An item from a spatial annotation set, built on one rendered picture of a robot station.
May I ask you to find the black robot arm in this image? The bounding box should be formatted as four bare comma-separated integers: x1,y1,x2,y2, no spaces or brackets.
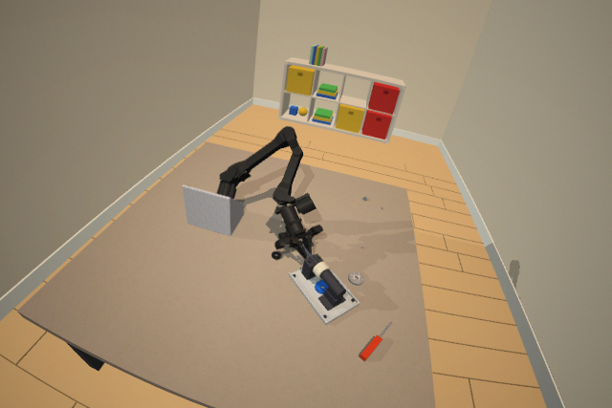
217,126,316,223

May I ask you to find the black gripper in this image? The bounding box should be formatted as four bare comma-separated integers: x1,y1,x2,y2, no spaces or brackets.
275,217,324,258

